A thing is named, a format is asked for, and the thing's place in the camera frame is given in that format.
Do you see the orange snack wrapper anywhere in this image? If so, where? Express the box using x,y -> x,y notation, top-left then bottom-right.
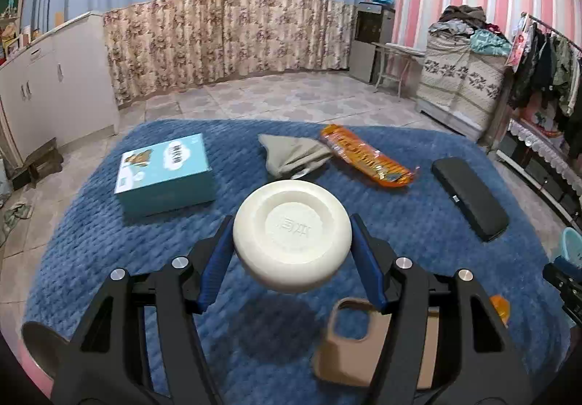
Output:
320,124 -> 417,188

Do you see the white cabinet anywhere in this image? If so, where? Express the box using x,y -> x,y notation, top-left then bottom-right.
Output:
1,12 -> 119,167

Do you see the blue and floral curtain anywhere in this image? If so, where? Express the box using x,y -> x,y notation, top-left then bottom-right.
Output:
20,0 -> 372,108

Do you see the clothes rack with garments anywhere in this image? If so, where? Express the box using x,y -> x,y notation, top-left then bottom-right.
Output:
507,13 -> 581,145

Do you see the orange plastic bowl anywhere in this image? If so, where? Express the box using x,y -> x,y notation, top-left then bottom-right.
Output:
489,295 -> 511,326

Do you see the beige folded cloth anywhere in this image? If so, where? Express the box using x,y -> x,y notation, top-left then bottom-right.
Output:
259,134 -> 332,179

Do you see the rag on floor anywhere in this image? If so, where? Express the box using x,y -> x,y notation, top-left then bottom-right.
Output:
0,202 -> 33,246

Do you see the pile of clothes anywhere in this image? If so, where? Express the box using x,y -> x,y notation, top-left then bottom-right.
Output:
428,5 -> 512,57

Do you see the tan phone case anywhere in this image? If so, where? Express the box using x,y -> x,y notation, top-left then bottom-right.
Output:
311,297 -> 440,390

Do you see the small wooden stool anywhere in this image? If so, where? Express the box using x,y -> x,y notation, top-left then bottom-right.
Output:
10,138 -> 64,190

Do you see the low tv bench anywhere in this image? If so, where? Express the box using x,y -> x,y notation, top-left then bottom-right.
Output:
495,118 -> 581,231

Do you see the light blue trash basket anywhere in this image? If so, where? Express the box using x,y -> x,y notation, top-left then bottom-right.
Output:
553,227 -> 582,268

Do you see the patterned covered cabinet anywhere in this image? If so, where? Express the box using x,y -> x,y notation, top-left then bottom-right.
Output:
415,33 -> 506,142

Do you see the light blue tissue box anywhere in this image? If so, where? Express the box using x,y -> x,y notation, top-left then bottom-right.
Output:
115,133 -> 216,219

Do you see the small folding table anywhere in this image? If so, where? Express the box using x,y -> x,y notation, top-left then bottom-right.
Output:
373,42 -> 426,99

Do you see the blue textured rug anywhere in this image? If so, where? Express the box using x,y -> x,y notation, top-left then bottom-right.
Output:
25,119 -> 570,404

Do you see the black rectangular case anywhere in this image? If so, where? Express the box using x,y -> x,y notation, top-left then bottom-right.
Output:
431,158 -> 509,241

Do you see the grey water dispenser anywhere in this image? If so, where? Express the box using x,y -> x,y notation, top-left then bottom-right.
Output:
348,2 -> 395,84

